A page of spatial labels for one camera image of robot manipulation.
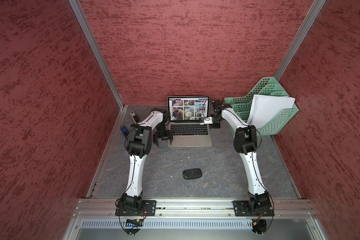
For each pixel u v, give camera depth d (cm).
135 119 107
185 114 107
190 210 75
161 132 87
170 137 90
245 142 68
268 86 100
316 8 71
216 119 95
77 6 71
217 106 86
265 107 89
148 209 74
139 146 61
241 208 74
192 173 85
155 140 91
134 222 72
